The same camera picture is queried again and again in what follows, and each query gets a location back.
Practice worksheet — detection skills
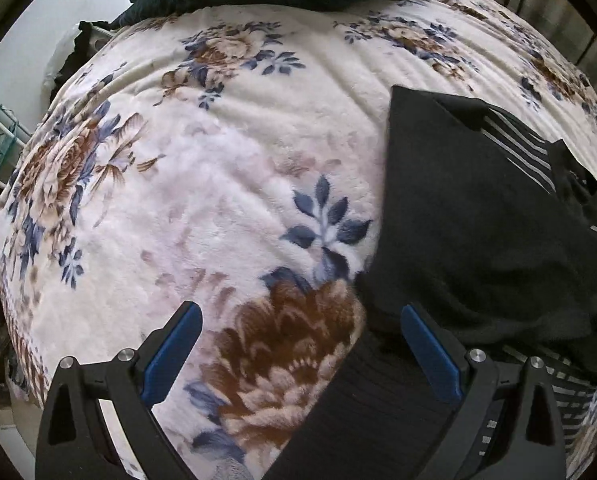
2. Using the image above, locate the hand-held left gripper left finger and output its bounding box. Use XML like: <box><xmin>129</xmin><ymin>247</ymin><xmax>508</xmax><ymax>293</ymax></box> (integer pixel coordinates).
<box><xmin>35</xmin><ymin>301</ymin><xmax>202</xmax><ymax>480</ymax></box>

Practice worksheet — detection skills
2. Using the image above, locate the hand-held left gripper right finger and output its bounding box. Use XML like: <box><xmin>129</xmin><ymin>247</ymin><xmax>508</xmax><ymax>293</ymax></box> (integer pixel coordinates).
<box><xmin>400</xmin><ymin>302</ymin><xmax>568</xmax><ymax>480</ymax></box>

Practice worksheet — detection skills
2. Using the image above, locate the floral fleece blanket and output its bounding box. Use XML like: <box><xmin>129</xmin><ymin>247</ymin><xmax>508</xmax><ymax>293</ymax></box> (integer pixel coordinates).
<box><xmin>0</xmin><ymin>0</ymin><xmax>597</xmax><ymax>480</ymax></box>

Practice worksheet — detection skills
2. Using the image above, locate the black white striped garment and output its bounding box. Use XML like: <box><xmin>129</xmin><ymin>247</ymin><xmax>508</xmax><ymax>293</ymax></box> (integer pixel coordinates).
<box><xmin>439</xmin><ymin>95</ymin><xmax>597</xmax><ymax>441</ymax></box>

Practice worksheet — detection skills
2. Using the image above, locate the dark cloth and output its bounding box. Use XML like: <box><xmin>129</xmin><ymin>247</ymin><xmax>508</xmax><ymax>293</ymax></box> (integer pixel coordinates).
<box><xmin>48</xmin><ymin>20</ymin><xmax>116</xmax><ymax>93</ymax></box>

